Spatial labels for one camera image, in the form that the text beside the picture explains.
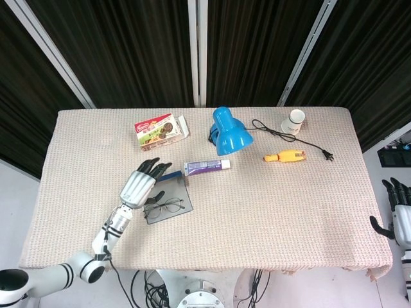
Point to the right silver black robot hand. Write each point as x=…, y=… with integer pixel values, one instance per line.
x=404, y=221

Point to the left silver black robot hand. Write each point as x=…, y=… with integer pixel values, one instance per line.
x=136, y=189

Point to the blue glasses case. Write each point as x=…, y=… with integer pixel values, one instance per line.
x=173, y=192

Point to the wire-frame eyeglasses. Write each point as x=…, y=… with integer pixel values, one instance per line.
x=173, y=206

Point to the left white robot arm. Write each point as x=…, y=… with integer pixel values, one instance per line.
x=48, y=276

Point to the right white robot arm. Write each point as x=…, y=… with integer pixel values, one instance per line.
x=407, y=269

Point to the robot base with metal flange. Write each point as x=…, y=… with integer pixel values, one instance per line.
x=200, y=295

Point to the open cookie carton box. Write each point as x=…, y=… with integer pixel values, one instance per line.
x=157, y=131

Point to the black plastic storage bin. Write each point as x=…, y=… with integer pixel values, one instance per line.
x=393, y=158

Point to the beige cloth-covered table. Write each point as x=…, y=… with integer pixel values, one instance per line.
x=257, y=208

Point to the purple toothpaste tube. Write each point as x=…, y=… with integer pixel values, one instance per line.
x=205, y=167

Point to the blue desk lamp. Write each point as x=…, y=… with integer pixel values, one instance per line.
x=229, y=134

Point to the yellow rubber chicken toy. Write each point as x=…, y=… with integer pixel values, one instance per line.
x=285, y=156

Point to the black pleated curtain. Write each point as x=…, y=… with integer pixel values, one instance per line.
x=128, y=48

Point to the white paper cup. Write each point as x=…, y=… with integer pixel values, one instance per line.
x=293, y=123

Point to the white upright frame post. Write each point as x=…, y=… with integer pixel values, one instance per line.
x=198, y=51

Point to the white slanted frame post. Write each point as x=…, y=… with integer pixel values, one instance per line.
x=305, y=54
x=54, y=54

